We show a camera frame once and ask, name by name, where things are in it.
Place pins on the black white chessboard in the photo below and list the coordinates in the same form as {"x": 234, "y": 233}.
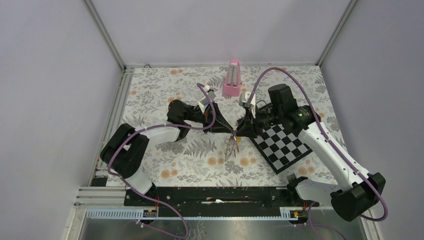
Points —
{"x": 280, "y": 148}

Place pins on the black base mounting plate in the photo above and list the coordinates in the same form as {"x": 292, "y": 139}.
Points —
{"x": 215, "y": 202}

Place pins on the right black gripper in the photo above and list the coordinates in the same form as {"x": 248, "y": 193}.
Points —
{"x": 251, "y": 127}

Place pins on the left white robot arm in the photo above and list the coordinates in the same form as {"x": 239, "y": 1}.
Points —
{"x": 124, "y": 152}

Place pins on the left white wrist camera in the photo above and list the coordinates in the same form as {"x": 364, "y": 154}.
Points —
{"x": 208, "y": 97}

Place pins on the floral patterned table mat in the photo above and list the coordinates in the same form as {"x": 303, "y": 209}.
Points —
{"x": 199, "y": 160}

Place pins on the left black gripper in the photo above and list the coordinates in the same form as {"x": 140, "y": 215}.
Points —
{"x": 220, "y": 125}

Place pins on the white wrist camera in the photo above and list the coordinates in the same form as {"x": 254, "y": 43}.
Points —
{"x": 208, "y": 97}
{"x": 247, "y": 100}

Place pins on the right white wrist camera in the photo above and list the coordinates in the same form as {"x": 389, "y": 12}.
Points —
{"x": 247, "y": 100}

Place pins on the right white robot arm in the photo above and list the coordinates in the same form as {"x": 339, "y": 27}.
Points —
{"x": 356, "y": 191}

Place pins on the pink metronome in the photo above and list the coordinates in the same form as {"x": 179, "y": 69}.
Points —
{"x": 232, "y": 83}

